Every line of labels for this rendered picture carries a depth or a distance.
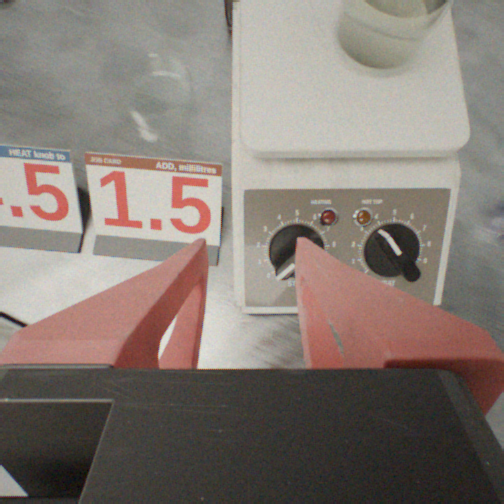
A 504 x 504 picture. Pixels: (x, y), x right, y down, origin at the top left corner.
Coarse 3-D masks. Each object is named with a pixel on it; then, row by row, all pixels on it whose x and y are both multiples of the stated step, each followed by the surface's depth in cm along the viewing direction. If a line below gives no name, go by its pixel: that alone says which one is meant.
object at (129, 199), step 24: (96, 168) 24; (120, 168) 24; (96, 192) 24; (120, 192) 24; (144, 192) 24; (168, 192) 24; (192, 192) 24; (216, 192) 24; (96, 216) 25; (120, 216) 25; (144, 216) 25; (168, 216) 25; (192, 216) 25
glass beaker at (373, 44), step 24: (360, 0) 16; (384, 0) 15; (408, 0) 15; (432, 0) 15; (336, 24) 18; (360, 24) 17; (384, 24) 16; (408, 24) 16; (432, 24) 16; (336, 48) 19; (360, 48) 18; (384, 48) 17; (408, 48) 17; (360, 72) 19; (384, 72) 19
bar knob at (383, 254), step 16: (400, 224) 21; (368, 240) 21; (384, 240) 19; (400, 240) 21; (416, 240) 21; (368, 256) 21; (384, 256) 21; (400, 256) 19; (416, 256) 21; (384, 272) 21; (400, 272) 20; (416, 272) 20
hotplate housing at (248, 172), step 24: (240, 144) 20; (240, 168) 20; (264, 168) 20; (288, 168) 20; (312, 168) 20; (336, 168) 20; (360, 168) 20; (384, 168) 20; (408, 168) 20; (432, 168) 20; (456, 168) 20; (240, 192) 20; (456, 192) 21; (240, 216) 20; (240, 240) 21; (240, 264) 22; (240, 288) 22; (264, 312) 23; (288, 312) 23
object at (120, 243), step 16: (176, 160) 23; (96, 224) 26; (96, 240) 26; (112, 240) 26; (128, 240) 26; (144, 240) 26; (160, 240) 26; (176, 240) 26; (192, 240) 26; (208, 240) 26; (112, 256) 26; (128, 256) 26; (144, 256) 25; (160, 256) 26; (208, 256) 26
